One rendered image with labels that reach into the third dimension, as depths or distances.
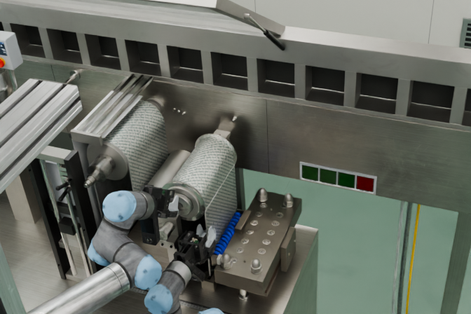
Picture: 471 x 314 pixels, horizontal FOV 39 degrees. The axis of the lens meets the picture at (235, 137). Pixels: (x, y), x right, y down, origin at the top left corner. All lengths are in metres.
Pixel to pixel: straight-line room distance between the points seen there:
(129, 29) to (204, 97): 0.32
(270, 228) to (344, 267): 1.34
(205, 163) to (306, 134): 0.33
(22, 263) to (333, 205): 1.97
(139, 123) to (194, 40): 0.31
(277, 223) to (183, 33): 0.70
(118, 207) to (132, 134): 0.45
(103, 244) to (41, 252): 0.79
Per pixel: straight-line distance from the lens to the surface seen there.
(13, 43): 2.06
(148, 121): 2.13
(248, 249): 2.15
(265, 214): 2.26
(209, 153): 2.08
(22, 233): 2.57
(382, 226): 3.75
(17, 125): 1.01
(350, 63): 1.93
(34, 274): 2.41
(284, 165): 2.21
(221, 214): 2.16
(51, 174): 2.07
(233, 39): 2.02
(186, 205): 1.98
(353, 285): 3.44
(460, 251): 2.50
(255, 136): 2.17
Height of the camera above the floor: 2.56
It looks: 36 degrees down
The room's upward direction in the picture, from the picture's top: 4 degrees counter-clockwise
